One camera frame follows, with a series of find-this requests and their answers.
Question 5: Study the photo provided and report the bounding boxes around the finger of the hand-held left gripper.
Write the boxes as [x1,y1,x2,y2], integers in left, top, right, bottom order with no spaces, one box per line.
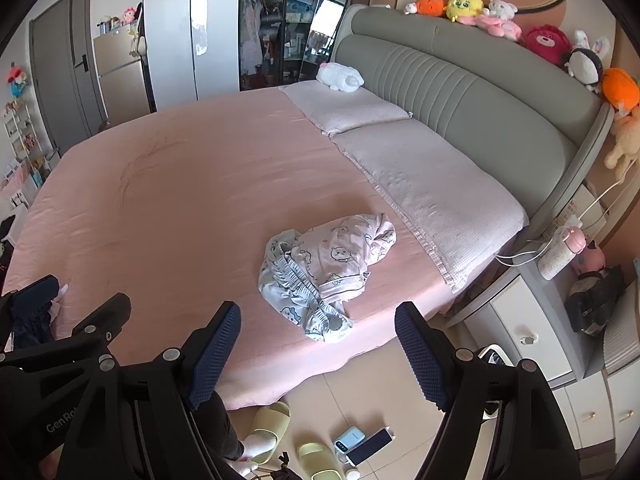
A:
[0,275,62,331]
[0,293,132,368]

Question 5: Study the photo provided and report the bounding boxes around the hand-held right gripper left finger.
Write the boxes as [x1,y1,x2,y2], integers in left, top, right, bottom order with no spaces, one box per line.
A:
[97,301,242,480]

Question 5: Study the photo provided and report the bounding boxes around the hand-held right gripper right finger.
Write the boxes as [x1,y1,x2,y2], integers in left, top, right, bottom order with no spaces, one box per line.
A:
[394,301,576,480]

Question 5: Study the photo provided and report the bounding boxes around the blue cartoon print pajama pants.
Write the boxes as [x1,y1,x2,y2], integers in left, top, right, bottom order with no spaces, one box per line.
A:
[258,232,353,343]

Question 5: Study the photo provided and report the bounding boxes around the pink cartoon print pajama top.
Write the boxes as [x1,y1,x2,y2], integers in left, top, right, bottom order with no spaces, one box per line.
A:
[295,213,397,306]

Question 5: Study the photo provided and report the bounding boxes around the person's leg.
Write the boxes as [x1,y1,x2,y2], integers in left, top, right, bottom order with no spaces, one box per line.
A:
[200,392,276,480]

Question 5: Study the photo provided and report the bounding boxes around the pale yellow slipper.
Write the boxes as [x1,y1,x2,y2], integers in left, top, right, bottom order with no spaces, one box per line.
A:
[296,441,341,480]
[245,401,292,465]

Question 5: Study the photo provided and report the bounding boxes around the light blue power bank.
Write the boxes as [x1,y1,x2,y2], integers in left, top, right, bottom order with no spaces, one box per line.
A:
[334,426,365,453]

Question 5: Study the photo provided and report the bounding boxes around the grey and white nightstand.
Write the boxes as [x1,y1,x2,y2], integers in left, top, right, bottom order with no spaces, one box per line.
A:
[445,255,608,391]

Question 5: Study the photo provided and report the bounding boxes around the bed with pink sheet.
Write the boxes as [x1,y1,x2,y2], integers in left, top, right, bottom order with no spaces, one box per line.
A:
[0,85,531,408]

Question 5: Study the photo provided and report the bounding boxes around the white shelf rack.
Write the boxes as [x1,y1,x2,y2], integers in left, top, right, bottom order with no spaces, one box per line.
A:
[2,102,51,181]

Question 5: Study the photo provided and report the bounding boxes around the water bottle with pink cap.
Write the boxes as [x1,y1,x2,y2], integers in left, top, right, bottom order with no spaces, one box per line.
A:
[537,226,587,281]

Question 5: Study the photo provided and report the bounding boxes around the white cabinet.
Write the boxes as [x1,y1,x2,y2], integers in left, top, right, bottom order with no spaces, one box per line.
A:
[552,355,640,456]

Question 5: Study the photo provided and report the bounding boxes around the black bag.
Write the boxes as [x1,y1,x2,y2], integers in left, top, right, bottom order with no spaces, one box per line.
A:
[567,265,626,336]

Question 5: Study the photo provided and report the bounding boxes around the pink round plush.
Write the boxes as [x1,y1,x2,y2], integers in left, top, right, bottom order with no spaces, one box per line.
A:
[575,240,607,276]

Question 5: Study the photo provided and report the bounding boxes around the grey door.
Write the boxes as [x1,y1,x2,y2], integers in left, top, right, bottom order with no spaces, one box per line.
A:
[28,0,108,143]

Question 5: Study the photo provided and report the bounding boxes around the silver fridge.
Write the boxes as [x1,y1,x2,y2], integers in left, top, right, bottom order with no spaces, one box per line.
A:
[92,25,153,126]

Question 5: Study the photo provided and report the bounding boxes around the grey padded headboard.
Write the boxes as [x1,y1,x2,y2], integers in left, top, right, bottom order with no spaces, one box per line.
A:
[330,4,616,231]

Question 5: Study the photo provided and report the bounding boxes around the white plush toy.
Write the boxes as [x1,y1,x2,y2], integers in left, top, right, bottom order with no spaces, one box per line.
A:
[316,62,364,93]

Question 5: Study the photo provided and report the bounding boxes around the cream plush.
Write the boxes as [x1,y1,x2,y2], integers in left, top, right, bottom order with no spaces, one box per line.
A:
[604,110,640,181]

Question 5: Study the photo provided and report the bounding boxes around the white glossy wardrobe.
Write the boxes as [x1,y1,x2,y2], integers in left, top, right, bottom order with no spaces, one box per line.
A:
[144,0,241,113]

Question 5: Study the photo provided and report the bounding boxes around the black and white plush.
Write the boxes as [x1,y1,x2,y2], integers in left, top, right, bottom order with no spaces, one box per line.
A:
[565,47,606,93]

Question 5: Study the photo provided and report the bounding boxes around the dark glass door wardrobe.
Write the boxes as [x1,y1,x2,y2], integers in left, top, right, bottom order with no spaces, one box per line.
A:
[239,0,358,92]

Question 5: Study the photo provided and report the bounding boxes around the magenta bear plush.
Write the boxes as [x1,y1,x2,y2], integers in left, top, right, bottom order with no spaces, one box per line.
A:
[524,25,573,66]

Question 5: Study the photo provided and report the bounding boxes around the white and pink cat plush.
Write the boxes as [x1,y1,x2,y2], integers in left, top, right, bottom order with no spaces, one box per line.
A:
[475,0,523,43]

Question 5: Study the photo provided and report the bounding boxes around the yellow sponge plush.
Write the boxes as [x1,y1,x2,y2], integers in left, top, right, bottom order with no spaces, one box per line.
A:
[446,0,488,23]

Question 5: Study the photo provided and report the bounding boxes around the white rabbit plush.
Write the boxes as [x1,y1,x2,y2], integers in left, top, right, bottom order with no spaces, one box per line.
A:
[572,30,612,61]

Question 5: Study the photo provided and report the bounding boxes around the white cable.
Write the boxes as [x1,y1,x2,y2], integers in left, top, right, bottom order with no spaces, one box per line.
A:
[495,180,626,266]

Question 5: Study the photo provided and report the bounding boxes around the red and blue wall plush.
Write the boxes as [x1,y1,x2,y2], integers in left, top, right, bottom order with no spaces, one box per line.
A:
[6,65,31,98]

